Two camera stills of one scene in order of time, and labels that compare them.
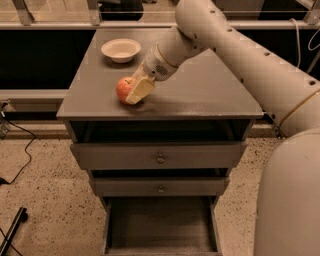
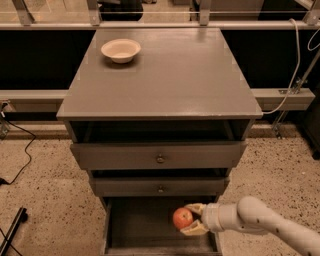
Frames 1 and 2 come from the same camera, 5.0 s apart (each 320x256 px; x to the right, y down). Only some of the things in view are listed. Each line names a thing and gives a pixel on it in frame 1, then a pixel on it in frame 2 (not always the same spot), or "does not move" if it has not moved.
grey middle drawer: x=161 y=186 does not move
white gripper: x=156 y=67 → x=211 y=218
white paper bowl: x=121 y=50 does not move
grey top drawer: x=159 y=155 does not move
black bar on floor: x=22 y=217 does not move
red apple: x=123 y=88 → x=182 y=217
